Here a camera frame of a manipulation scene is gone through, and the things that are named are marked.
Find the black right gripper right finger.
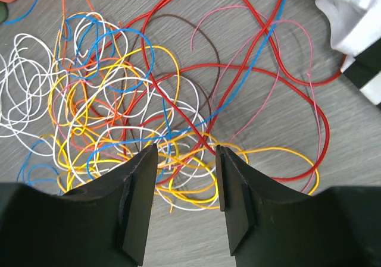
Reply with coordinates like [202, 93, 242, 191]
[216, 146, 380, 266]

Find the pink wire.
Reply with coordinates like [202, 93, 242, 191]
[190, 4, 324, 193]

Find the white wire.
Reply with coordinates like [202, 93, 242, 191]
[0, 11, 215, 213]

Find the black white striped cloth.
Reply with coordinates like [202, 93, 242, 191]
[316, 0, 380, 107]

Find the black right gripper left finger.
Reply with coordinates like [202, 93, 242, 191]
[1, 145, 158, 266]

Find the yellow wire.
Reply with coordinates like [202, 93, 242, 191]
[40, 11, 321, 214]

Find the brown wire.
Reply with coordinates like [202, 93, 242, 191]
[127, 13, 221, 152]

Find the blue wire in orange bin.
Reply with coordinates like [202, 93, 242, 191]
[3, 0, 40, 24]

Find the blue wire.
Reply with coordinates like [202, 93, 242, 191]
[3, 0, 40, 24]
[16, 0, 291, 190]

